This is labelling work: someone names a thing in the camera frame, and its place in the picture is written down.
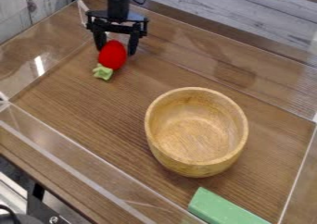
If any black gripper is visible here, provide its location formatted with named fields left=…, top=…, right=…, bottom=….
left=85, top=10, right=148, bottom=56

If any red plush strawberry toy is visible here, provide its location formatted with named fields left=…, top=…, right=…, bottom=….
left=92, top=40, right=127, bottom=81

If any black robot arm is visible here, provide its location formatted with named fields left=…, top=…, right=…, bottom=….
left=85, top=0, right=148, bottom=56

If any wooden bowl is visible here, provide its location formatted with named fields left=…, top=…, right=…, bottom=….
left=143, top=87, right=249, bottom=178

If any green foam block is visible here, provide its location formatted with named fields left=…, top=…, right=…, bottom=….
left=188, top=187, right=271, bottom=224

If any clear acrylic corner bracket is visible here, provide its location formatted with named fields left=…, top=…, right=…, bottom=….
left=76, top=0, right=89, bottom=27

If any black table leg bracket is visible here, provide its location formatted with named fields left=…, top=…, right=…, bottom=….
left=25, top=180, right=84, bottom=224

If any black cable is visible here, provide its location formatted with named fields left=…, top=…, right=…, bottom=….
left=0, top=205, right=23, bottom=224

